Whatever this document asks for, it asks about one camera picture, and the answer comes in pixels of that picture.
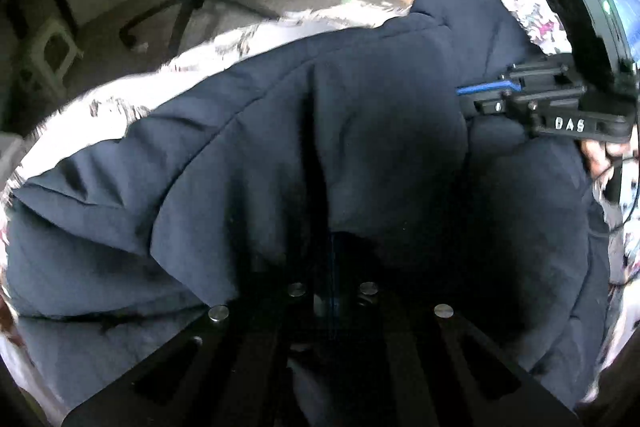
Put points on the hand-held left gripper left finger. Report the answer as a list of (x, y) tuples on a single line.
[(250, 342)]

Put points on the floral bed quilt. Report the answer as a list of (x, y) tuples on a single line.
[(100, 107)]

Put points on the person's right hand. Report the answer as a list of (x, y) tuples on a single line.
[(597, 154)]

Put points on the white plastic stool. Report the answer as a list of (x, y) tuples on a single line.
[(50, 57)]

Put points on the dark navy jacket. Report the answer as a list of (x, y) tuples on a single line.
[(300, 132)]

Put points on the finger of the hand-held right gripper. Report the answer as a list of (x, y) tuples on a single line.
[(525, 104), (492, 88)]

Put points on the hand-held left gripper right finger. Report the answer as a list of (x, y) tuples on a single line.
[(410, 347)]

